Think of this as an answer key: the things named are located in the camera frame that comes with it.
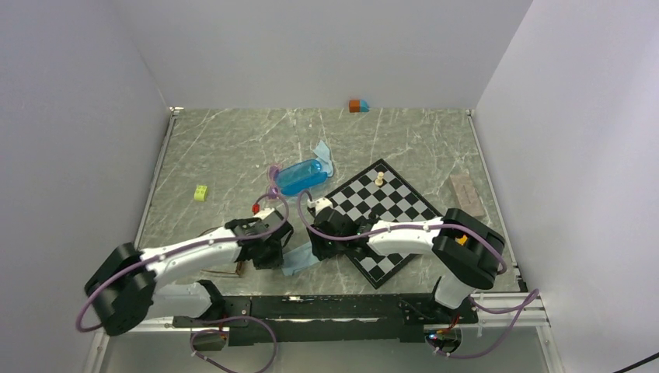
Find blue glasses case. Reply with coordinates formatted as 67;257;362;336
274;159;328;197

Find cream chess piece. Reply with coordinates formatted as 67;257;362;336
374;172;385;187

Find black base frame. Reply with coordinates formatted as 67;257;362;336
172;280;479;347

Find light blue crumpled cloth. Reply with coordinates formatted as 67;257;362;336
313;140;334;178

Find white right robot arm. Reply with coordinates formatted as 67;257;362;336
305;207;507;323

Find lime green toy brick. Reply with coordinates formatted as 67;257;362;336
194;185;208;202

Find orange block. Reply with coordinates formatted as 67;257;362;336
348;99;361;113

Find black white chessboard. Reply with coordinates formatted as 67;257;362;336
321;159;449;291

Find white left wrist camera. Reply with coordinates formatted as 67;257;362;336
252;203;277;220

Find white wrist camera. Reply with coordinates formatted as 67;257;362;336
252;203;277;220
307;197;334;216

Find orange toy fruit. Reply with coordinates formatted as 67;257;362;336
455;235;469;246

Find light blue cleaning cloth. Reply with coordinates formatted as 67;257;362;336
281;242;320;277

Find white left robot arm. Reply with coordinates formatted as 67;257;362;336
75;211;294;336

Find brown brick block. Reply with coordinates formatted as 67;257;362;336
448;173;486;218

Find brown sunglasses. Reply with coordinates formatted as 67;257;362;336
201;261;246;278

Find purple pink sunglasses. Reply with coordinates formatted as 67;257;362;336
266;163;282;200

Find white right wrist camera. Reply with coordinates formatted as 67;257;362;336
307;197;334;216

